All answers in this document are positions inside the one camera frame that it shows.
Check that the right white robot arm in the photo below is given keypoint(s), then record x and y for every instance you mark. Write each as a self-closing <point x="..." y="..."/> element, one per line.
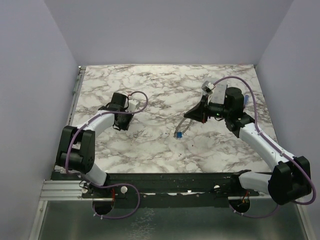
<point x="290" y="175"/>

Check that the aluminium frame rail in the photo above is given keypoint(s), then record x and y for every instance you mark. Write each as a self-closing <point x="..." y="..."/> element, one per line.
<point x="62" y="190"/>

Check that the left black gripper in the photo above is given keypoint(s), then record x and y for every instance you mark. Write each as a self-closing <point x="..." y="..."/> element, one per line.
<point x="125" y="126"/>

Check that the blue red screwdriver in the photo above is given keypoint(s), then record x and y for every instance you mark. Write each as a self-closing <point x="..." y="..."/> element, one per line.
<point x="246" y="99"/>

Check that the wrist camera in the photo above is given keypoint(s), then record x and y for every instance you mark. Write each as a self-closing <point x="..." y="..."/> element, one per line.
<point x="133" y="105"/>
<point x="208" y="89"/>

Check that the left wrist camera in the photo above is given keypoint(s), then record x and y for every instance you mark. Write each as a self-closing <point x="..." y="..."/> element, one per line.
<point x="133" y="105"/>

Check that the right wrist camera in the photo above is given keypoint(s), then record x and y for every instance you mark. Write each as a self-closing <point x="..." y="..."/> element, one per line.
<point x="208" y="89"/>

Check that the perforated metal ring disc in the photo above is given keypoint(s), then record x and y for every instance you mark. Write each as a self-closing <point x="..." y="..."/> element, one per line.
<point x="184" y="125"/>

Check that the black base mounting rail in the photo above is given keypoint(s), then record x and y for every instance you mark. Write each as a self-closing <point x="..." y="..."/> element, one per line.
<point x="157" y="190"/>

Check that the clear plastic organizer box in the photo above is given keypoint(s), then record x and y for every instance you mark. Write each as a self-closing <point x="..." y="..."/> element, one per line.
<point x="219" y="93"/>

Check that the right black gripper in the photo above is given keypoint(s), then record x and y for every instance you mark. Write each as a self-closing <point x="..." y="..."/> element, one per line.
<point x="204" y="110"/>

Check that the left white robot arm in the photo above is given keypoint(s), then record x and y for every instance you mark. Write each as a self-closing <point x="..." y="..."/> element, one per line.
<point x="76" y="150"/>

